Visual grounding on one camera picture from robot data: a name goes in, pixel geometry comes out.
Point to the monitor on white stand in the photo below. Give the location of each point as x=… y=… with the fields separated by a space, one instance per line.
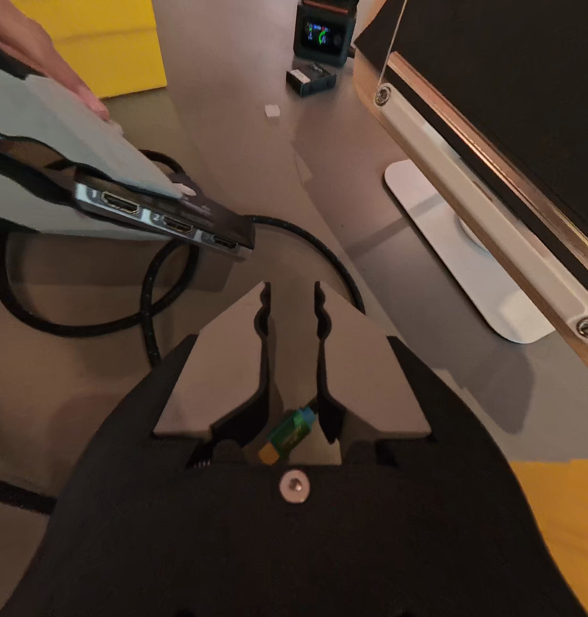
x=491 y=299

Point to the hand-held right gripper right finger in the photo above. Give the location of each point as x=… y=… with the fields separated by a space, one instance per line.
x=371 y=385

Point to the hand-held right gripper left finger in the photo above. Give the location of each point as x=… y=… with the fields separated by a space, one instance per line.
x=212 y=385

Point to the black hdmi switch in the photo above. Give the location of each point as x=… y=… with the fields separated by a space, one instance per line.
x=216 y=221

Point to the yellow plastic bin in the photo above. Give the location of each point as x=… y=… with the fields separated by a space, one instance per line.
x=106 y=48
x=563 y=520

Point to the dark charger case with display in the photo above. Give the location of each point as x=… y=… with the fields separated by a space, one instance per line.
x=322 y=36

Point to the black camera battery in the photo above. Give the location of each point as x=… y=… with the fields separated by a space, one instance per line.
x=310 y=79

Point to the small white square piece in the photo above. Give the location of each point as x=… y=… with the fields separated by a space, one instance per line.
x=272 y=110

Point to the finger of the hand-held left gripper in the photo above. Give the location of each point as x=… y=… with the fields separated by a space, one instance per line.
x=106 y=154
x=43 y=219

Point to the person's left hand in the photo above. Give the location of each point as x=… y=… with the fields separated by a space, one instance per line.
x=24 y=43

